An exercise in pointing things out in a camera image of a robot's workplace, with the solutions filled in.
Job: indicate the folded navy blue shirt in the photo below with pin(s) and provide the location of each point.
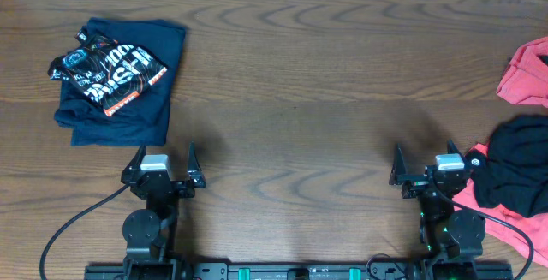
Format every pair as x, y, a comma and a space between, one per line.
145, 120

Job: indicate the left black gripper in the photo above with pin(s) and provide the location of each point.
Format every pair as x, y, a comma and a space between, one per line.
194, 179

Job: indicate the black orange printed jersey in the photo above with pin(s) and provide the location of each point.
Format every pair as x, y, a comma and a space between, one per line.
109, 73

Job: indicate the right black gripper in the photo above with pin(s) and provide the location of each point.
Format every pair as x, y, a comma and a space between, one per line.
416, 183

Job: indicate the red printed t-shirt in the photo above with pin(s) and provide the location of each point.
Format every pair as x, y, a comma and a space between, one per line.
524, 82

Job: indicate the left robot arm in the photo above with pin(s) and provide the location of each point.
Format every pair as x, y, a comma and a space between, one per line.
150, 232

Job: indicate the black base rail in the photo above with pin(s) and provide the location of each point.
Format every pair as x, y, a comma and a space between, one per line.
374, 270

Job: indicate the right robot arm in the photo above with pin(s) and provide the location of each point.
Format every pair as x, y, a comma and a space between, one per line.
453, 237

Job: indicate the black t-shirt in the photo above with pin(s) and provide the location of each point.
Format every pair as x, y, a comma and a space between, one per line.
513, 171

